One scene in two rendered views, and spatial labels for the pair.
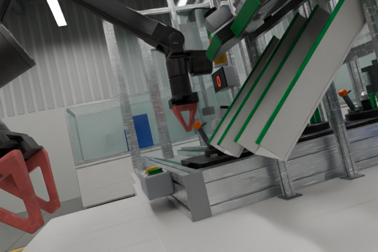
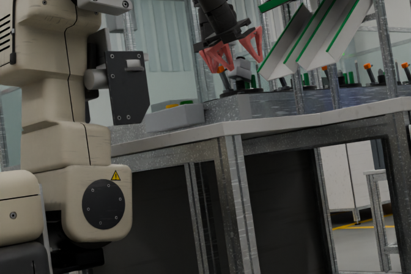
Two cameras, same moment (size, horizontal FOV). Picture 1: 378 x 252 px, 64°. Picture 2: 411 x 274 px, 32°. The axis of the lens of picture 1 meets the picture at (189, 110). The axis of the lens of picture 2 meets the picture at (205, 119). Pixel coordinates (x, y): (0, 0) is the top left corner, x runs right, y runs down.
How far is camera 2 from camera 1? 1.50 m
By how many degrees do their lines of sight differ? 26
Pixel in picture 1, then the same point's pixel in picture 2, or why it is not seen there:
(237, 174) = (268, 102)
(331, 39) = (358, 8)
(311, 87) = (350, 29)
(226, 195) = (262, 115)
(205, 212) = not seen: hidden behind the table
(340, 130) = (335, 82)
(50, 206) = (230, 67)
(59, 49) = not seen: outside the picture
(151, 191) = (189, 116)
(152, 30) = not seen: outside the picture
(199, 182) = (246, 101)
